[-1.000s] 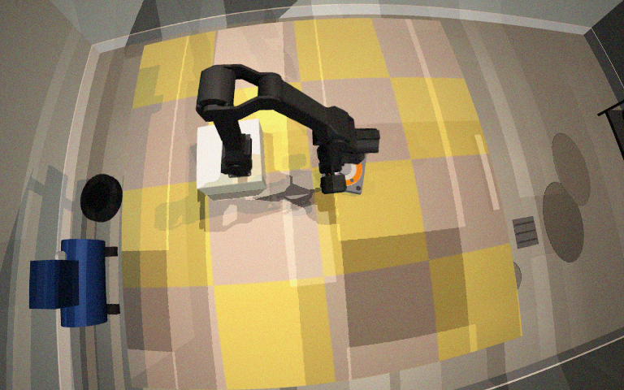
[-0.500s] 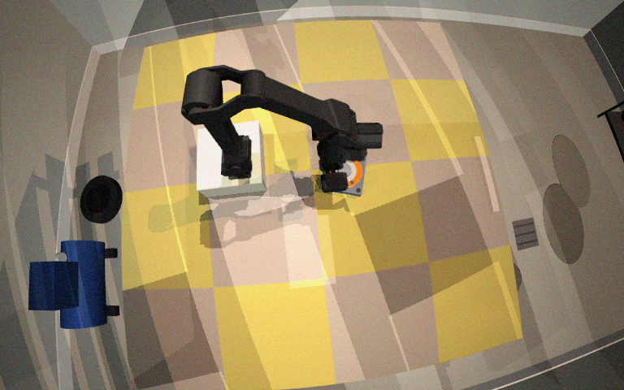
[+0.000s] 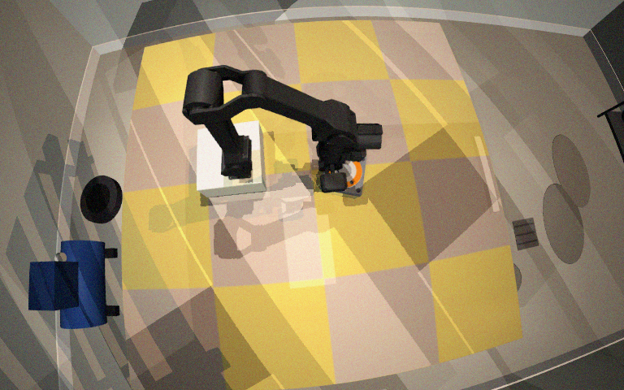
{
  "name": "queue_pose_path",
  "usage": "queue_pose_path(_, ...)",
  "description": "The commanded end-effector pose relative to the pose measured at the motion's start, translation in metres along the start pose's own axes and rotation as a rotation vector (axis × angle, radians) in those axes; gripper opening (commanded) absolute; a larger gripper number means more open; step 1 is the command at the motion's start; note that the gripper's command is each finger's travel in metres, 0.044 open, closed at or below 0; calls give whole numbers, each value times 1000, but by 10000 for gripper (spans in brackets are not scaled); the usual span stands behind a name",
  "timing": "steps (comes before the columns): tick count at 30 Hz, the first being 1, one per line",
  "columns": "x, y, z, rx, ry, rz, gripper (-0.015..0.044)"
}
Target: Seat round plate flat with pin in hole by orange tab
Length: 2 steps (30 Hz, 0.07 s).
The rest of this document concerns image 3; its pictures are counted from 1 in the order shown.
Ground orange round plate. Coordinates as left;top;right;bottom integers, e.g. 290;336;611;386
345;160;362;188

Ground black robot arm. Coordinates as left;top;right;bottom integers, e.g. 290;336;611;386
182;65;383;180

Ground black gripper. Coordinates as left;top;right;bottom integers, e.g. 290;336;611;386
316;142;348;193

